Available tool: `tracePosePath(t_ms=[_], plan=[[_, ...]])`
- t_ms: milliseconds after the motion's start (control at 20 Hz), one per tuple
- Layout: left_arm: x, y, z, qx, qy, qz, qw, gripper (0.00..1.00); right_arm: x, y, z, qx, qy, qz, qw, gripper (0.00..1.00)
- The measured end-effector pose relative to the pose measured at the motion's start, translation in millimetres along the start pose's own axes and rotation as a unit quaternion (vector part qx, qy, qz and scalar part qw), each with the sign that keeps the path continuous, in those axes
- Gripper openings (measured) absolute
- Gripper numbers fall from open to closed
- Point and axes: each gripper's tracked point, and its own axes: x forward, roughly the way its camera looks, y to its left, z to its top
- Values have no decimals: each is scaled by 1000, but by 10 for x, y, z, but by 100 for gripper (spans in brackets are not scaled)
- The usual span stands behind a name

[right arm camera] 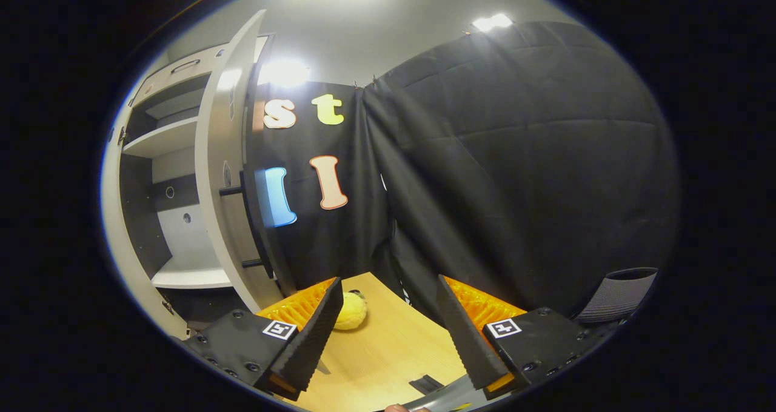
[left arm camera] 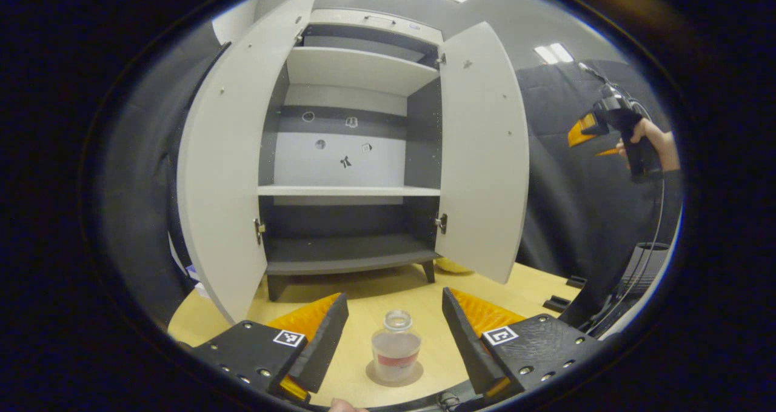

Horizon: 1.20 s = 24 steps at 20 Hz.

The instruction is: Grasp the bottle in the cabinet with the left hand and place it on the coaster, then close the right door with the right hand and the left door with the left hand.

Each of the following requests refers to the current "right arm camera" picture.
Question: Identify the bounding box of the grey ribbed object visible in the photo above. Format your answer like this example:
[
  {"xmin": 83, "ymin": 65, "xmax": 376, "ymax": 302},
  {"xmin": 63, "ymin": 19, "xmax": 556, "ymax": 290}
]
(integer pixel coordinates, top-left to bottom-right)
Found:
[{"xmin": 576, "ymin": 268, "xmax": 658, "ymax": 325}]

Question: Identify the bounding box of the small dark flat object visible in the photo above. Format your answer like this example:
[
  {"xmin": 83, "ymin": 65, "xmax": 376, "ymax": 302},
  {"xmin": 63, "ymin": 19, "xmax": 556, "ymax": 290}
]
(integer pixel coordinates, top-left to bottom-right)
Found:
[{"xmin": 409, "ymin": 374, "xmax": 445, "ymax": 394}]

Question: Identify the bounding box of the ceiling light panel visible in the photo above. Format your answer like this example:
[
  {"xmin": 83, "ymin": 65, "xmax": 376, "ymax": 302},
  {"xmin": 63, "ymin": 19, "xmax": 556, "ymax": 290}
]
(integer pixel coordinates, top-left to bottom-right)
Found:
[
  {"xmin": 258, "ymin": 59, "xmax": 310, "ymax": 88},
  {"xmin": 472, "ymin": 13, "xmax": 513, "ymax": 32}
]

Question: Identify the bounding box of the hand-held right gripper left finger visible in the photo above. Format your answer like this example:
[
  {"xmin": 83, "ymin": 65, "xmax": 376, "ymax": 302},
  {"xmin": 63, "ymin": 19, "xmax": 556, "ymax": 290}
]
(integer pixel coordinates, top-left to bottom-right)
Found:
[{"xmin": 184, "ymin": 277, "xmax": 344, "ymax": 400}]

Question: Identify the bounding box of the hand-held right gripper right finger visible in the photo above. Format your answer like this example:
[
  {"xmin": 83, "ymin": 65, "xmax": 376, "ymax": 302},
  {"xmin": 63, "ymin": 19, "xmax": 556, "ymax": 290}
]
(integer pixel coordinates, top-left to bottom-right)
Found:
[{"xmin": 435, "ymin": 274, "xmax": 609, "ymax": 400}]

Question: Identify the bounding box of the grey white cabinet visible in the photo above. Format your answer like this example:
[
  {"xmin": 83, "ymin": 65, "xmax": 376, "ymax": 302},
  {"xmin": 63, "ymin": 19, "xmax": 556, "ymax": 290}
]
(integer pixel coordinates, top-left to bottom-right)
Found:
[{"xmin": 118, "ymin": 36, "xmax": 273, "ymax": 328}]

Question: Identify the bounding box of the yellow plush toy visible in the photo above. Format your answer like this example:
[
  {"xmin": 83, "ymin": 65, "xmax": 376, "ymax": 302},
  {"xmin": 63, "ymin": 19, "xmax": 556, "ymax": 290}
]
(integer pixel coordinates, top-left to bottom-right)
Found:
[{"xmin": 333, "ymin": 290, "xmax": 369, "ymax": 331}]

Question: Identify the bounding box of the black door handle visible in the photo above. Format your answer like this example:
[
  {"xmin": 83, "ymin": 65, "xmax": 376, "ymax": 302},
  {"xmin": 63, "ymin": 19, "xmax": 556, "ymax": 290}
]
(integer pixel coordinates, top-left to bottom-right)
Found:
[{"xmin": 219, "ymin": 170, "xmax": 273, "ymax": 279}]

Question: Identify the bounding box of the grey flat object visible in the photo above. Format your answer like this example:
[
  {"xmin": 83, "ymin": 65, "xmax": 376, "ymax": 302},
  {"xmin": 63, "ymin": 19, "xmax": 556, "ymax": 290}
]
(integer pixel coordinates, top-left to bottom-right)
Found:
[{"xmin": 403, "ymin": 373, "xmax": 486, "ymax": 412}]

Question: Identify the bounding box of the black backdrop cloth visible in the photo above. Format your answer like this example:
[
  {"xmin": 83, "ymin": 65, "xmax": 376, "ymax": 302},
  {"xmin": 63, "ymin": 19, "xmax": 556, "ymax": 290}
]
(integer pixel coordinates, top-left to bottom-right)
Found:
[{"xmin": 242, "ymin": 21, "xmax": 680, "ymax": 328}]

